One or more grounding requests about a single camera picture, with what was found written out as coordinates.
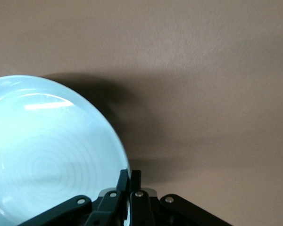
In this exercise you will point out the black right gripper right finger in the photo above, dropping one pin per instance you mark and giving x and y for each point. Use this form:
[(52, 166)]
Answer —
[(141, 209)]

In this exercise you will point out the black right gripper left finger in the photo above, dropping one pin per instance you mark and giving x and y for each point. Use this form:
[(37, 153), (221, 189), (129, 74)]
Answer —
[(108, 207)]

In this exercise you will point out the light blue round plate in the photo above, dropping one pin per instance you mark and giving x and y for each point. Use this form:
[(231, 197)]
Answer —
[(49, 141)]

